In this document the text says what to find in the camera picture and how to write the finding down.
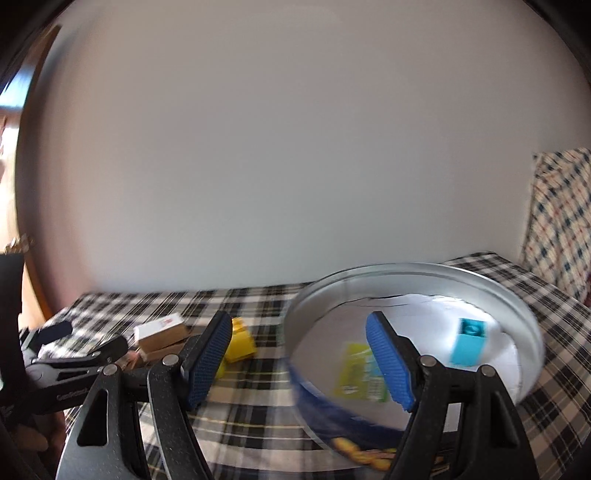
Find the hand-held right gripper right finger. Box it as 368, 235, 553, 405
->
366, 311, 540, 480

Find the beige plaid pillow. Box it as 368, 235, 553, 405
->
521, 148, 591, 301

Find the yellow toy block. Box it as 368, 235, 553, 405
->
213, 316, 257, 380

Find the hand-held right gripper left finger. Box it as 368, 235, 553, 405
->
55, 311, 233, 480

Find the white brown cardboard box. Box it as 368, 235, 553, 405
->
133, 312, 204, 356

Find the copper brown picture box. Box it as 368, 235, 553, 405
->
121, 344, 185, 371

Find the round blue cookie tin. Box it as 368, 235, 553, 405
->
281, 262, 546, 472

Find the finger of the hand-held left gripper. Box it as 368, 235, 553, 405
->
19, 320, 75, 361
27, 336, 129, 415

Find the brass door latch plate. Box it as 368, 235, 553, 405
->
2, 234, 37, 254

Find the cyan toy block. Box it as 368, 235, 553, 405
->
450, 318, 491, 367

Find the green yellow packet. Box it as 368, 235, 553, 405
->
333, 342, 391, 403

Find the black white plaid blanket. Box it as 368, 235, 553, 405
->
44, 250, 591, 480

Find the person's left hand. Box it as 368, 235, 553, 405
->
11, 415, 51, 450

